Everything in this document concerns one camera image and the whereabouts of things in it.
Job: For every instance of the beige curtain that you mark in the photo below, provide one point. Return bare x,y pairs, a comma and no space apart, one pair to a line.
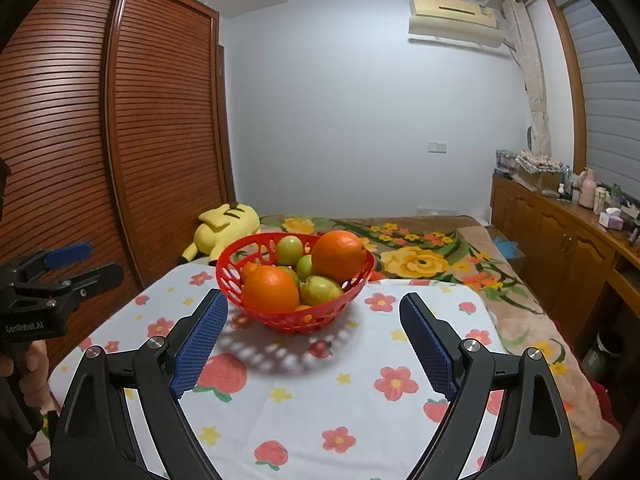
528,55

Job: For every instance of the brown louvered wardrobe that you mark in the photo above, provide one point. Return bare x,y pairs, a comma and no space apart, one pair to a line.
114,127

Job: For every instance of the white floral table cloth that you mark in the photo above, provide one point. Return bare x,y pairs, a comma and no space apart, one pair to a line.
348,402

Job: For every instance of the left hand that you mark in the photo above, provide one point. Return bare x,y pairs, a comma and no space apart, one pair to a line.
34,383

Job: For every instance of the window roller blind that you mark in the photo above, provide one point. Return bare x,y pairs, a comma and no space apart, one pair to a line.
611,89

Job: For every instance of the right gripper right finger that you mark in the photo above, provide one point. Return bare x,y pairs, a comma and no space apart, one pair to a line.
531,439

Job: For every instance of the wall air conditioner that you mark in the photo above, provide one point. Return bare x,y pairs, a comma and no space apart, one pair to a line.
457,20

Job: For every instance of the wooden sideboard cabinet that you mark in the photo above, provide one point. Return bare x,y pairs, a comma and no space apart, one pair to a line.
585,277

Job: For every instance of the red plastic fruit basket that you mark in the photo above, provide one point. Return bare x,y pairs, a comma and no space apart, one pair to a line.
260,248

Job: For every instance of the yellow plush toy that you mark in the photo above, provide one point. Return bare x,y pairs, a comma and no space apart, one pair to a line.
219,228

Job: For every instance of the pink bottle on sideboard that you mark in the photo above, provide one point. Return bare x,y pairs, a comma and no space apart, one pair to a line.
587,188

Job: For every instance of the wall socket plate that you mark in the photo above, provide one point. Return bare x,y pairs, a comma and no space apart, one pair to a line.
437,148

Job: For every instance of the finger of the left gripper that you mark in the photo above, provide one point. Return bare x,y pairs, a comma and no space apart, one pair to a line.
60,257
72,292

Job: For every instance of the large yellow-green guava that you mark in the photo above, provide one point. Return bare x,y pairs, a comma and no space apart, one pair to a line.
317,289

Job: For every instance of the patterned box on sideboard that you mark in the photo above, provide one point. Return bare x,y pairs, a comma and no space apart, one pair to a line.
540,172

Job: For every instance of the green fruit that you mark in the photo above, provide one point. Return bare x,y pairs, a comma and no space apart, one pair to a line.
304,267
289,250

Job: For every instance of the large orange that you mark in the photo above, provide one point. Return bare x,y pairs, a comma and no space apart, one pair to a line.
338,255
268,289

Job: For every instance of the floral bed blanket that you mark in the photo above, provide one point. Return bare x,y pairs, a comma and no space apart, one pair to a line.
460,250

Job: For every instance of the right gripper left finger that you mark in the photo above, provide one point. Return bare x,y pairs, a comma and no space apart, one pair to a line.
95,438

